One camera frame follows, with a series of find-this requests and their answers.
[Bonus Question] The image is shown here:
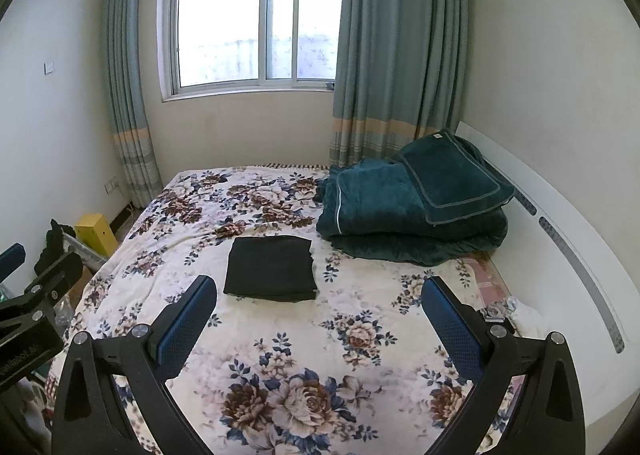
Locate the grey-green curtain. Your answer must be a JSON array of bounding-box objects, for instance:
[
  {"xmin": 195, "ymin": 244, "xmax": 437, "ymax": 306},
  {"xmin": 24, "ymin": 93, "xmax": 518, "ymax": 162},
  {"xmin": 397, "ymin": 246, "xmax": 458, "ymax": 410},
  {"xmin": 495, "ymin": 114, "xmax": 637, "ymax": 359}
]
[
  {"xmin": 327, "ymin": 0, "xmax": 471, "ymax": 168},
  {"xmin": 102, "ymin": 0, "xmax": 166, "ymax": 208}
]

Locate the teal folded quilt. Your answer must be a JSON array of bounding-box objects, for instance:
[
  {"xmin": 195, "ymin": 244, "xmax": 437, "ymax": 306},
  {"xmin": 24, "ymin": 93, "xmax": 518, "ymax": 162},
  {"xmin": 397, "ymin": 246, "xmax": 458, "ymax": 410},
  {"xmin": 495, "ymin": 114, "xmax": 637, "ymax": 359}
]
[{"xmin": 315, "ymin": 158, "xmax": 508, "ymax": 267}]

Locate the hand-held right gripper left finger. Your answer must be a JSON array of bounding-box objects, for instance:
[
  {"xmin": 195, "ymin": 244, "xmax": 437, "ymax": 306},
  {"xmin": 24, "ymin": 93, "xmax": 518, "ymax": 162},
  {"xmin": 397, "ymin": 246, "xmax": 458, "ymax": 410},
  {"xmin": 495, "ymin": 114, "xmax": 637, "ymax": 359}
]
[{"xmin": 51, "ymin": 275, "xmax": 218, "ymax": 455}]

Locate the yellow box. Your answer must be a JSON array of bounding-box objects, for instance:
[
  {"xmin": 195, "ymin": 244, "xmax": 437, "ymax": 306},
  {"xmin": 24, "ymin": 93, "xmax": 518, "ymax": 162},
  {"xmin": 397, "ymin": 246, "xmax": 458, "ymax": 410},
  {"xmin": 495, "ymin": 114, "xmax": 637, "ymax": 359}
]
[{"xmin": 75, "ymin": 212, "xmax": 117, "ymax": 256}]

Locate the floral fleece blanket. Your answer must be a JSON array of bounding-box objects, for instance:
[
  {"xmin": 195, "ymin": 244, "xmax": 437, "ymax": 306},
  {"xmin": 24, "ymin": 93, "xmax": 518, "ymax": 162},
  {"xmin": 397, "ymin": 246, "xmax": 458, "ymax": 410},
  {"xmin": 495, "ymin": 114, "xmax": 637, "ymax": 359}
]
[{"xmin": 42, "ymin": 164, "xmax": 521, "ymax": 455}]

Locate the black garment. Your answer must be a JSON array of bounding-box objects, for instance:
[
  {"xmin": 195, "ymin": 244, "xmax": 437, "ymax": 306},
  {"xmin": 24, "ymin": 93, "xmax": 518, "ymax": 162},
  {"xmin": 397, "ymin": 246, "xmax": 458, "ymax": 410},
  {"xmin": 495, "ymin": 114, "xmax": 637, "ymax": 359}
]
[{"xmin": 35, "ymin": 218, "xmax": 76, "ymax": 276}]

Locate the white crumpled cloth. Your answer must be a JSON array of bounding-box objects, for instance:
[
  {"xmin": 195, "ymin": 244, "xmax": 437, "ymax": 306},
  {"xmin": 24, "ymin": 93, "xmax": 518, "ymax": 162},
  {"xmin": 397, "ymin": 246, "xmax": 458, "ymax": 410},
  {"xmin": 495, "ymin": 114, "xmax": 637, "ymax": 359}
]
[{"xmin": 505, "ymin": 297, "xmax": 551, "ymax": 336}]

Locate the metal rack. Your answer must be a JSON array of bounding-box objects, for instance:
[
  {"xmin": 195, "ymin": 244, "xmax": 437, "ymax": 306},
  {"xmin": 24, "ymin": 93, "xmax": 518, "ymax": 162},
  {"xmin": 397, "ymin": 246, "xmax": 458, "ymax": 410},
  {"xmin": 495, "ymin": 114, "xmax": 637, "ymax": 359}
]
[{"xmin": 62, "ymin": 235, "xmax": 108, "ymax": 271}]

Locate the white headboard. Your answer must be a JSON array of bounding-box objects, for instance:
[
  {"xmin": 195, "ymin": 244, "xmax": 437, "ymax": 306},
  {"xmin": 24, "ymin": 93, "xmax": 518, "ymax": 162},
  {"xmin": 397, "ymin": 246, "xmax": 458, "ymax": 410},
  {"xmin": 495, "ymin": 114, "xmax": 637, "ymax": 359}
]
[{"xmin": 457, "ymin": 121, "xmax": 633, "ymax": 436}]

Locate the dark striped long-sleeve shirt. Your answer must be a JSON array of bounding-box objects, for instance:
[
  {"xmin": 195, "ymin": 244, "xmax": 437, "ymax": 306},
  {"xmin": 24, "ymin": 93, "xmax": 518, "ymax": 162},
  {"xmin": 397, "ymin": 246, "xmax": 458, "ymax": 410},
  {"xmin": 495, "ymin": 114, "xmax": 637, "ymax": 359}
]
[{"xmin": 223, "ymin": 235, "xmax": 319, "ymax": 303}]

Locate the pink bed sheet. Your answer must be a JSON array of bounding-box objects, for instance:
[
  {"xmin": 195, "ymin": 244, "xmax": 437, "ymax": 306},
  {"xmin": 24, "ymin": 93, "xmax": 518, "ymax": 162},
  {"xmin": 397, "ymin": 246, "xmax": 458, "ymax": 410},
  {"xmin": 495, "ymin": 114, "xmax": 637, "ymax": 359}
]
[{"xmin": 457, "ymin": 255, "xmax": 511, "ymax": 316}]

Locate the cardboard box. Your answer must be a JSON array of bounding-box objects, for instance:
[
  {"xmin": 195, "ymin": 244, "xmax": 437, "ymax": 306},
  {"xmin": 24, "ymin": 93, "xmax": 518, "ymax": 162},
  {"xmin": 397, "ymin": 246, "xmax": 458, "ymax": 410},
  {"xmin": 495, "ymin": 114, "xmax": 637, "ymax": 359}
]
[{"xmin": 67, "ymin": 266, "xmax": 96, "ymax": 308}]

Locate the window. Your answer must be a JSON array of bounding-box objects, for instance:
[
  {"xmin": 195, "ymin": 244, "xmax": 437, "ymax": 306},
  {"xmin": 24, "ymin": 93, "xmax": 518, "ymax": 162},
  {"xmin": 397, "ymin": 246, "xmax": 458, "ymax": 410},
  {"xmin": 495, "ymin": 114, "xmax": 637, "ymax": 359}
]
[{"xmin": 157, "ymin": 0, "xmax": 348, "ymax": 103}]

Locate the teal pillow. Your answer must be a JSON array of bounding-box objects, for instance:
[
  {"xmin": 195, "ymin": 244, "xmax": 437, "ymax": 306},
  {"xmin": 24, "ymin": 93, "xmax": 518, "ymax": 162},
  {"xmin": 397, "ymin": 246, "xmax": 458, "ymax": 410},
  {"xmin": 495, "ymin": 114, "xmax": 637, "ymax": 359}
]
[{"xmin": 397, "ymin": 129, "xmax": 516, "ymax": 227}]

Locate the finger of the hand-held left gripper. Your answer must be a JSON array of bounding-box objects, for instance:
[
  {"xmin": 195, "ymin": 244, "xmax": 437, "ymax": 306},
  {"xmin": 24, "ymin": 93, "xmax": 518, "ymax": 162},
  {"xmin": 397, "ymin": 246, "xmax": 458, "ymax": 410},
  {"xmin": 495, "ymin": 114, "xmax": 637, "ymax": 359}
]
[
  {"xmin": 0, "ymin": 242, "xmax": 27, "ymax": 283},
  {"xmin": 20, "ymin": 251, "xmax": 84, "ymax": 318}
]

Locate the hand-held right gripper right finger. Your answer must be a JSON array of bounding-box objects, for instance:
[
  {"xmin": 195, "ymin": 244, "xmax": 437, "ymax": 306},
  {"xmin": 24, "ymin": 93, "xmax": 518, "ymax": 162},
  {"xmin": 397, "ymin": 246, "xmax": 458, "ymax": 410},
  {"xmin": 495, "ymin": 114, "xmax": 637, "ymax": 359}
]
[{"xmin": 421, "ymin": 276, "xmax": 586, "ymax": 455}]

